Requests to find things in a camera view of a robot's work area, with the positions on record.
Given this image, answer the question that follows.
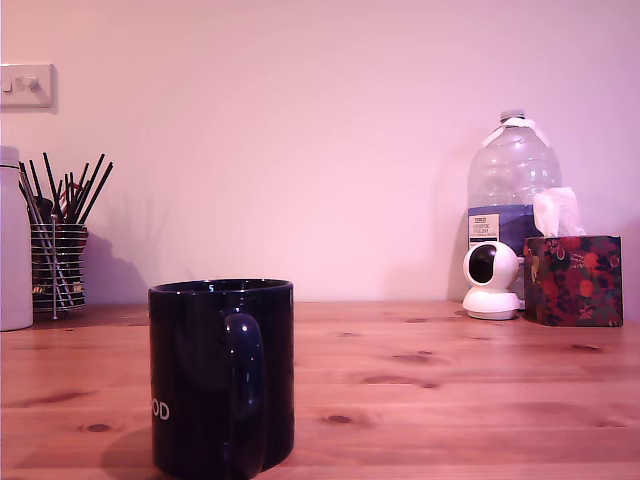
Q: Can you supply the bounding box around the white tissue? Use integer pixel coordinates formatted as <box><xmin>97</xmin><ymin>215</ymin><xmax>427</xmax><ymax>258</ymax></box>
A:
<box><xmin>532</xmin><ymin>185</ymin><xmax>587</xmax><ymax>239</ymax></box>

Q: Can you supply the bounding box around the white bottle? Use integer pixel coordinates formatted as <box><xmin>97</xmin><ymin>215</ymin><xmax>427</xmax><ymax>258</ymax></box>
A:
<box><xmin>0</xmin><ymin>145</ymin><xmax>35</xmax><ymax>332</ymax></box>

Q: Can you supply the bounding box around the large clear water bottle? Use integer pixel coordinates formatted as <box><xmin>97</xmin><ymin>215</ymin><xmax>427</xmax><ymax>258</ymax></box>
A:
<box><xmin>467</xmin><ymin>108</ymin><xmax>564</xmax><ymax>302</ymax></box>

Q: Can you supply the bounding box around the wire basket holder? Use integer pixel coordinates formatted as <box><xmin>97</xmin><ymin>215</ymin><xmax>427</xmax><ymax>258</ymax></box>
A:
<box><xmin>30</xmin><ymin>222</ymin><xmax>88</xmax><ymax>321</ymax></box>

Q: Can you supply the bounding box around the white wall switch plate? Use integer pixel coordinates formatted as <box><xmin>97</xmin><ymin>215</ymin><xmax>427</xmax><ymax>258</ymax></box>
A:
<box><xmin>0</xmin><ymin>63</ymin><xmax>57</xmax><ymax>110</ymax></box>

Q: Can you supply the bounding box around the black straw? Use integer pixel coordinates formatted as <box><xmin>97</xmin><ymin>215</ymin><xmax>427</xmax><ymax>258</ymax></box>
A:
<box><xmin>42</xmin><ymin>152</ymin><xmax>65</xmax><ymax>222</ymax></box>
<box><xmin>73</xmin><ymin>162</ymin><xmax>90</xmax><ymax>207</ymax></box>
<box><xmin>81</xmin><ymin>160</ymin><xmax>114</xmax><ymax>224</ymax></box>
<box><xmin>18</xmin><ymin>161</ymin><xmax>37</xmax><ymax>222</ymax></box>
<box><xmin>28</xmin><ymin>159</ymin><xmax>46</xmax><ymax>202</ymax></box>
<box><xmin>73</xmin><ymin>153</ymin><xmax>107</xmax><ymax>224</ymax></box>

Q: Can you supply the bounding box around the small white round camera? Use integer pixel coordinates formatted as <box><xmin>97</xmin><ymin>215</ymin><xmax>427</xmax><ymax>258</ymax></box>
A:
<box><xmin>461</xmin><ymin>241</ymin><xmax>521</xmax><ymax>321</ymax></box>

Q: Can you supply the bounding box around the floral tissue box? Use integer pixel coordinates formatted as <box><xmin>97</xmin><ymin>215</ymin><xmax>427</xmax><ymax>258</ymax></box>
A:
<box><xmin>523</xmin><ymin>234</ymin><xmax>625</xmax><ymax>329</ymax></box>

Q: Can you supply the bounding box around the dark blue lettered mug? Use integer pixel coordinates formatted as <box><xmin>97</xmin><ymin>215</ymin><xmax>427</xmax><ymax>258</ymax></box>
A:
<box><xmin>147</xmin><ymin>278</ymin><xmax>295</xmax><ymax>480</ymax></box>

